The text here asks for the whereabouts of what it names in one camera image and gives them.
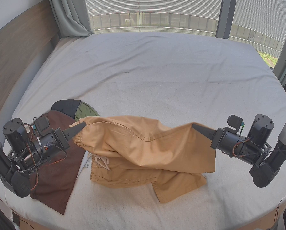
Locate white garment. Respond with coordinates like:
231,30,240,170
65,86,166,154
76,151,92,184

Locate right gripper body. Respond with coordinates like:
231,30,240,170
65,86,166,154
211,127,247,158

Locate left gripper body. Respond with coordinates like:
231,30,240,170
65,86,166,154
37,128,71,158

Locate green garment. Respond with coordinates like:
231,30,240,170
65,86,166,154
74,101,100,123

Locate window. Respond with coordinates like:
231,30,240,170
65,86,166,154
81,0,286,83

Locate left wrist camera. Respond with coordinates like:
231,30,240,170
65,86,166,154
34,116,51,136

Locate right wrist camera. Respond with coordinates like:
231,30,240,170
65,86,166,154
226,115,244,135

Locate grey-green curtain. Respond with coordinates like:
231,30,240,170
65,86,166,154
47,0,94,37

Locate black garment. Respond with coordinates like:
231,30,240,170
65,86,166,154
51,99,81,120

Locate tan shorts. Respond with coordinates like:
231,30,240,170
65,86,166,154
73,115,216,203

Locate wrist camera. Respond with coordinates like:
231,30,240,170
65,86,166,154
34,116,51,136
226,115,244,135

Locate brown shorts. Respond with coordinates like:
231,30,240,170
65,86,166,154
29,111,87,215

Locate bed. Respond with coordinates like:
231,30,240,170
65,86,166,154
0,0,286,230

